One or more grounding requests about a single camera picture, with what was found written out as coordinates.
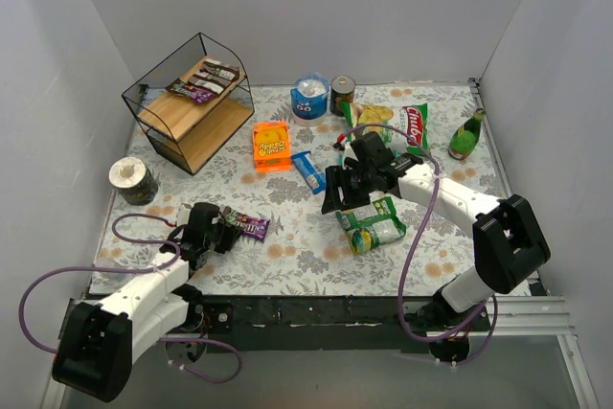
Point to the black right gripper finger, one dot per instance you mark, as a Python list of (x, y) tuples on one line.
[(352, 193), (333, 175)]

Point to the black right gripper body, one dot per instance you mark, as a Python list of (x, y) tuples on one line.
[(342, 186)]

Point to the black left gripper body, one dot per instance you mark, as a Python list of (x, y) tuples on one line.
[(223, 235)]

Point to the purple M&M's candy bag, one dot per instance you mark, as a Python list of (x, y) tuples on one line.
[(252, 227)]

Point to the brown chocolate bar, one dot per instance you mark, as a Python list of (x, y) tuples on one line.
[(220, 69), (212, 84)]

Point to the brown M&M's candy bag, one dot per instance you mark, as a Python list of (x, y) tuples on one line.
[(194, 93)]

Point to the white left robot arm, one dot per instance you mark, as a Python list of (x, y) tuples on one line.
[(101, 341)]

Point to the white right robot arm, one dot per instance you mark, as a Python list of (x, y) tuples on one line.
[(508, 243)]

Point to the teal Fox's candy bag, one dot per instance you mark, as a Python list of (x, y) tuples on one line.
[(341, 160)]

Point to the green Spring candy bag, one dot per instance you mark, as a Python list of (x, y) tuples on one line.
[(371, 226)]

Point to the orange candy box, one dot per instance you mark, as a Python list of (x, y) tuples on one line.
[(272, 147)]

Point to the blue wafer bar wrapper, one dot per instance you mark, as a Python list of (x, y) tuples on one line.
[(314, 177)]

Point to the Chuba cassava chips bag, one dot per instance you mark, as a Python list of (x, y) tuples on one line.
[(402, 128)]

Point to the floral table mat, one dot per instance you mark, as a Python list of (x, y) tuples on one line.
[(305, 253)]

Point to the dark tin can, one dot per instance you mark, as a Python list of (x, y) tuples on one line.
[(341, 91)]

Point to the dark patterned tissue roll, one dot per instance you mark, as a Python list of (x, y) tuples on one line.
[(133, 180)]

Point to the blue monster tissue roll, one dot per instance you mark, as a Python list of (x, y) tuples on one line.
[(309, 100)]

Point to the green glass bottle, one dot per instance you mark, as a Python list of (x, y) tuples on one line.
[(467, 135)]

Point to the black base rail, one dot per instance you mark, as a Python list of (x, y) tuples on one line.
[(319, 323)]

